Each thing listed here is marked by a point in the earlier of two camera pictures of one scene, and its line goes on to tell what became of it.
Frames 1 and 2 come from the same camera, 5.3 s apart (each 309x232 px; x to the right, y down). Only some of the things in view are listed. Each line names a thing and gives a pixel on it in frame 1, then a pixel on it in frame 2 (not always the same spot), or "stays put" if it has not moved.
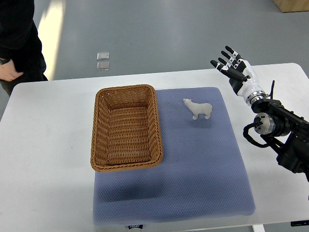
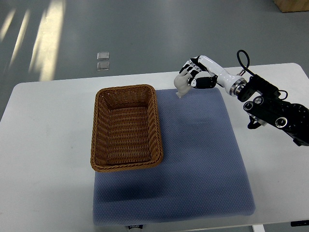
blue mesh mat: x=202 y=174 stays put
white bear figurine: x=198 y=108 to x=181 y=83
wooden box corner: x=289 y=6 stays put
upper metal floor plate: x=103 y=55 stays put
